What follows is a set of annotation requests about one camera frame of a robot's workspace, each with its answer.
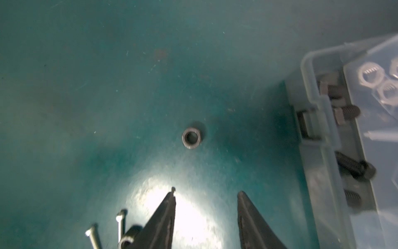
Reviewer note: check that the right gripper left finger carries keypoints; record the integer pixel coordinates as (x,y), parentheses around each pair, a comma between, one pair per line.
(158,232)

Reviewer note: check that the black nut upper right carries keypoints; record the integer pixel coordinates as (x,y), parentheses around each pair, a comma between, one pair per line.
(191,138)

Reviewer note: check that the thin black screw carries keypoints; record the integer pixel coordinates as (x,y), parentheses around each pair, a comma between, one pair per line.
(120,218)

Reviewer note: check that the clear plastic compartment organizer box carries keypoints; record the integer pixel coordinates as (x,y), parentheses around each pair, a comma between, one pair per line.
(371,137)

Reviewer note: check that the thin silver screw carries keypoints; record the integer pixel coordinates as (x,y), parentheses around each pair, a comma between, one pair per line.
(91,233)

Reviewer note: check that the black hex bolt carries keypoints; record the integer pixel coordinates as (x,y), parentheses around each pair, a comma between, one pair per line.
(357,169)
(346,113)
(353,199)

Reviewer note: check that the green table mat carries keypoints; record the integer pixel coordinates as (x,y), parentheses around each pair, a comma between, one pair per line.
(95,97)

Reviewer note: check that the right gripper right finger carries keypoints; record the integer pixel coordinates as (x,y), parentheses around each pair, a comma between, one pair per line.
(254,231)

